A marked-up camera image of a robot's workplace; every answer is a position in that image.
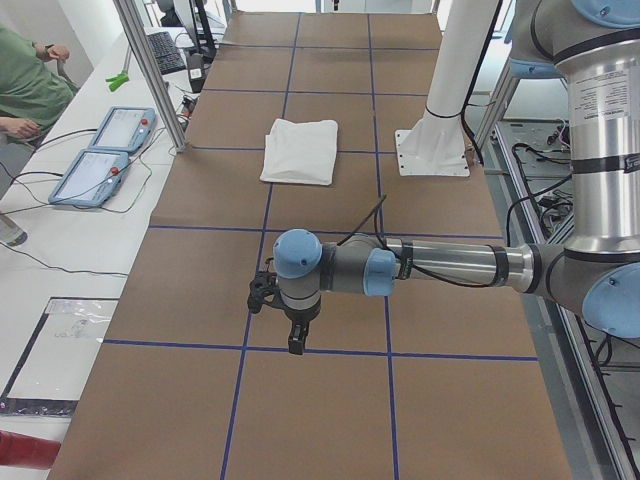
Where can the person in green shirt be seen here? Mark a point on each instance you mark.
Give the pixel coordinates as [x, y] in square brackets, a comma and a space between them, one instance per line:
[33, 97]

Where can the upper blue teach pendant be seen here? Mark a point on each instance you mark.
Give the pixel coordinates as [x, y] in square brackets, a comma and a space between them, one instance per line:
[124, 129]

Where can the aluminium side frame rail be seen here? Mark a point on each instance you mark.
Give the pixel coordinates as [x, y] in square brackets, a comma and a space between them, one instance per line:
[592, 377]

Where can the clear plastic sheet mat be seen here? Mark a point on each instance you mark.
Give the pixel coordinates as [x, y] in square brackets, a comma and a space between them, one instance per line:
[51, 373]

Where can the blue teach pendant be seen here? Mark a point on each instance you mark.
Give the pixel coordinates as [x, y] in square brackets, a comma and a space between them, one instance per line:
[91, 179]
[124, 129]

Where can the red cylinder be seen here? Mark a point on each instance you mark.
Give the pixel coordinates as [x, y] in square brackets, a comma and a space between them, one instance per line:
[24, 451]

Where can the green plastic tool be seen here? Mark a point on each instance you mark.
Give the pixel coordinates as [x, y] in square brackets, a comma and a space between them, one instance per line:
[115, 82]

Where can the white long-sleeve printed shirt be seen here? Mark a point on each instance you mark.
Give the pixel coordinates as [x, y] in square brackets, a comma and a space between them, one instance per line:
[300, 153]

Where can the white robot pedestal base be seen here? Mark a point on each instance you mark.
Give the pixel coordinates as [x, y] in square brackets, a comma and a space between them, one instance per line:
[435, 146]

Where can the aluminium frame post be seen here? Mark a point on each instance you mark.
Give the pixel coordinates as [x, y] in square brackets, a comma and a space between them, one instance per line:
[138, 41]

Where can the lower blue teach pendant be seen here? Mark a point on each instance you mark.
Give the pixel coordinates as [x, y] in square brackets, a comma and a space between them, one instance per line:
[91, 179]

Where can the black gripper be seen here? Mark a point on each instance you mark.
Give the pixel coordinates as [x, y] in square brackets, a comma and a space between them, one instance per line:
[301, 316]

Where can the black keyboard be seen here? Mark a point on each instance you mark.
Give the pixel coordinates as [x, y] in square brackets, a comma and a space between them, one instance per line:
[166, 54]

